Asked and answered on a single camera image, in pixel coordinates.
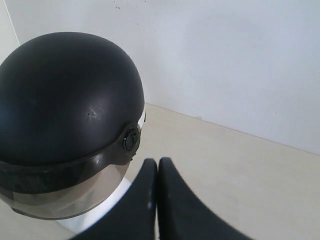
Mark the black helmet with visor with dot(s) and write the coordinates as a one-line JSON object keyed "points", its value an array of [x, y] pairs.
{"points": [[72, 108]]}

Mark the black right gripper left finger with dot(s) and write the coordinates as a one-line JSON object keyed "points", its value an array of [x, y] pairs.
{"points": [[133, 216]]}

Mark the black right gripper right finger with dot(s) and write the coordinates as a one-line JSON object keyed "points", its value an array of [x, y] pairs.
{"points": [[182, 215]]}

